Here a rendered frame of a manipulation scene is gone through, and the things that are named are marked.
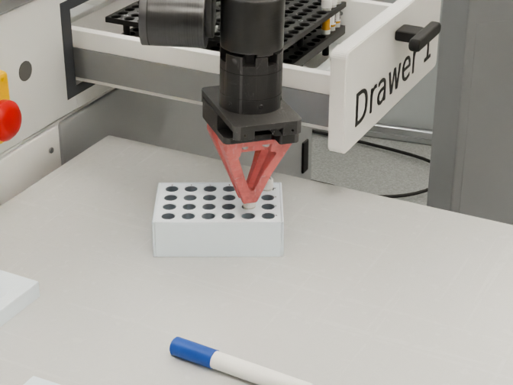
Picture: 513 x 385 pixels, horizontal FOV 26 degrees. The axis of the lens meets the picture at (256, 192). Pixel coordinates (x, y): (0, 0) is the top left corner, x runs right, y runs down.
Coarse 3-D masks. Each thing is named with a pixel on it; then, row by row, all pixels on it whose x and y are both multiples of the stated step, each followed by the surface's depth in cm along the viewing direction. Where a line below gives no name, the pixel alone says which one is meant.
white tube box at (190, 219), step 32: (160, 192) 110; (192, 192) 110; (224, 192) 110; (160, 224) 104; (192, 224) 104; (224, 224) 104; (256, 224) 104; (160, 256) 106; (192, 256) 106; (224, 256) 106; (256, 256) 106
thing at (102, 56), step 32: (128, 0) 136; (352, 0) 134; (96, 32) 123; (352, 32) 135; (96, 64) 124; (128, 64) 122; (160, 64) 120; (192, 64) 119; (288, 64) 114; (320, 64) 131; (160, 96) 122; (192, 96) 120; (288, 96) 114; (320, 96) 113; (320, 128) 115
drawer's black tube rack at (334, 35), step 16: (288, 0) 133; (304, 0) 132; (320, 0) 132; (112, 16) 127; (128, 16) 126; (288, 16) 126; (304, 16) 126; (128, 32) 127; (320, 32) 130; (336, 32) 130; (208, 48) 125; (288, 48) 125; (304, 48) 126; (320, 48) 127
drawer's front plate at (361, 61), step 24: (408, 0) 122; (432, 0) 128; (384, 24) 115; (336, 48) 109; (360, 48) 110; (384, 48) 117; (432, 48) 132; (336, 72) 109; (360, 72) 112; (384, 72) 118; (408, 72) 126; (336, 96) 110; (360, 96) 113; (336, 120) 111; (336, 144) 112
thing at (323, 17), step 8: (320, 8) 129; (336, 8) 129; (312, 16) 127; (320, 16) 127; (328, 16) 127; (296, 24) 124; (304, 24) 124; (312, 24) 124; (320, 24) 125; (288, 32) 122; (296, 32) 122; (304, 32) 122; (288, 40) 119; (296, 40) 120
